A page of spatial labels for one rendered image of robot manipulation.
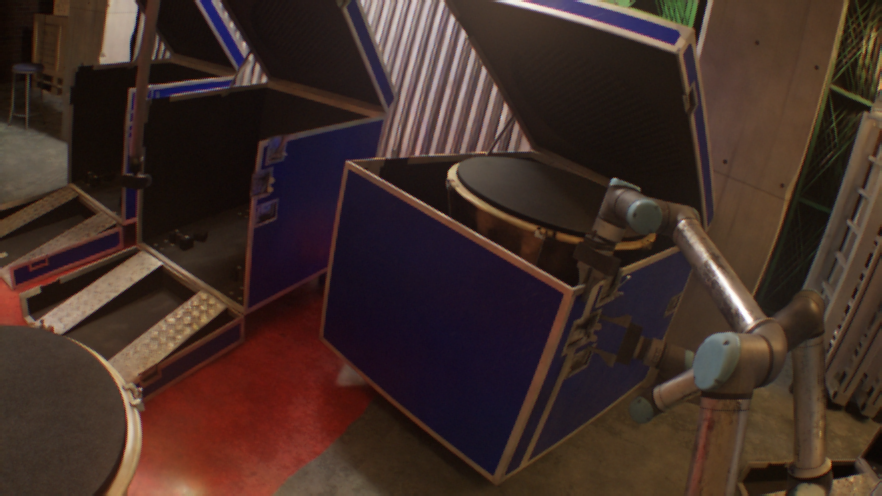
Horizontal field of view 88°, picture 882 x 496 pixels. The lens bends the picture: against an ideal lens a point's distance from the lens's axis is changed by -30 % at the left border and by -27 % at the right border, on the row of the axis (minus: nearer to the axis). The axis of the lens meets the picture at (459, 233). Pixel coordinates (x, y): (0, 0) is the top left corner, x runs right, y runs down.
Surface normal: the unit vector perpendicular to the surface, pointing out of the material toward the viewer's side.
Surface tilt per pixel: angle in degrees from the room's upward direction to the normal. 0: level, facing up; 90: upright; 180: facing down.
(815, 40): 90
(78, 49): 90
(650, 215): 84
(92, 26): 90
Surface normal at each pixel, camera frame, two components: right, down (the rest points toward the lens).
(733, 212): -0.36, 0.27
